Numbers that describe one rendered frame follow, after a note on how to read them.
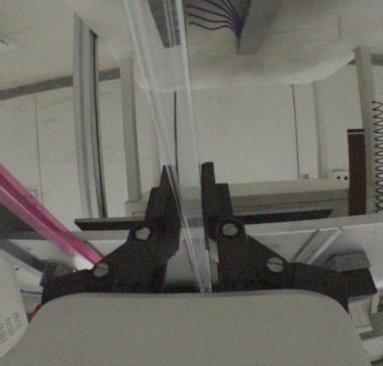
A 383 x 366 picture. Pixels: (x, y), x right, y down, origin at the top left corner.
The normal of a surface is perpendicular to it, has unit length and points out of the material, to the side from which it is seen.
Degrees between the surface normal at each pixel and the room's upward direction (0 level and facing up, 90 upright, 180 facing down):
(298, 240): 44
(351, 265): 134
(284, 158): 90
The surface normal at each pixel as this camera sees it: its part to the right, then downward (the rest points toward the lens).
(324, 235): 0.00, 0.76
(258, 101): -0.06, 0.06
